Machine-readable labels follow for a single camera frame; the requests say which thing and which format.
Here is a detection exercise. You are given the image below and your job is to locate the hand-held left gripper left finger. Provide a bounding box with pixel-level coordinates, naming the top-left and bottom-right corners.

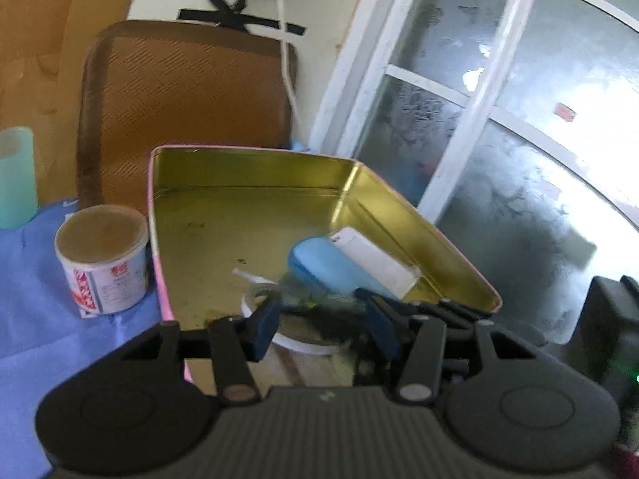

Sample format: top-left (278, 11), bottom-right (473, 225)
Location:
top-left (120, 295), bottom-right (284, 406)

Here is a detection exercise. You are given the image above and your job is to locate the blue table cloth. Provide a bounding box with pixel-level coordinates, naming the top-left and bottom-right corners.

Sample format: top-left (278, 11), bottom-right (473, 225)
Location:
top-left (0, 200), bottom-right (185, 479)

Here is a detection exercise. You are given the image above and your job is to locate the white red paper cup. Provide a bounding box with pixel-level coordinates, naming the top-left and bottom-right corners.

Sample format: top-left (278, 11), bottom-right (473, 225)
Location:
top-left (54, 206), bottom-right (151, 319)

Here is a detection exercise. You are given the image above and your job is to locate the pink tin box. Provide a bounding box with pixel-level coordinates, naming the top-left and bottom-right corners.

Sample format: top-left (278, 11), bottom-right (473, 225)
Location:
top-left (147, 144), bottom-right (502, 385)

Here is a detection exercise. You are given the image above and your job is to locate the white power cable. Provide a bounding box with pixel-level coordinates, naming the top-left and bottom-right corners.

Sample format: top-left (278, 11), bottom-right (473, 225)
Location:
top-left (272, 0), bottom-right (308, 145)

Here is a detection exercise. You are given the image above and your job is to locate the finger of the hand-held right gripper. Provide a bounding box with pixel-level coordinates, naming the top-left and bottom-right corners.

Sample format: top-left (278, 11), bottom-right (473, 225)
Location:
top-left (403, 298), bottom-right (496, 330)

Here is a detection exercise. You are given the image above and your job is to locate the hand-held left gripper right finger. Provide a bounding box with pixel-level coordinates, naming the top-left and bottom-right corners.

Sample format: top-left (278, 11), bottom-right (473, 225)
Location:
top-left (366, 297), bottom-right (550, 406)

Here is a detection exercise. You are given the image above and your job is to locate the black tape cross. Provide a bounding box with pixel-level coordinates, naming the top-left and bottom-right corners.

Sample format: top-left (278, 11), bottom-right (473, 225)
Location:
top-left (178, 0), bottom-right (306, 37)

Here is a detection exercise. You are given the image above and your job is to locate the green plastic cup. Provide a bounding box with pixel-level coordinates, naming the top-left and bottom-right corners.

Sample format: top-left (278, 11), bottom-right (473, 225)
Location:
top-left (0, 127), bottom-right (40, 230)

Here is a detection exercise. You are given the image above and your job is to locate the white window frame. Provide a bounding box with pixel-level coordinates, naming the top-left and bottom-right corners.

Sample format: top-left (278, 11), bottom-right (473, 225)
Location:
top-left (310, 0), bottom-right (639, 225)

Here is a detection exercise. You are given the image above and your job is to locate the brown mesh chair back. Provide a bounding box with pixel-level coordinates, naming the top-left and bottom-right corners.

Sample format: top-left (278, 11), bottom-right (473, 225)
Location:
top-left (76, 20), bottom-right (300, 210)

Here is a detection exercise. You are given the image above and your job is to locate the wood-pattern wall panel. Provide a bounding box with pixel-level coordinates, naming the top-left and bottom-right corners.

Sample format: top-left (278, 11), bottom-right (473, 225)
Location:
top-left (0, 0), bottom-right (145, 200)

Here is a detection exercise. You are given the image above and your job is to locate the white foam tray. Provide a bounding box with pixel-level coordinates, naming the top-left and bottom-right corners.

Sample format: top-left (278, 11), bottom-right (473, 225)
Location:
top-left (329, 227), bottom-right (423, 297)

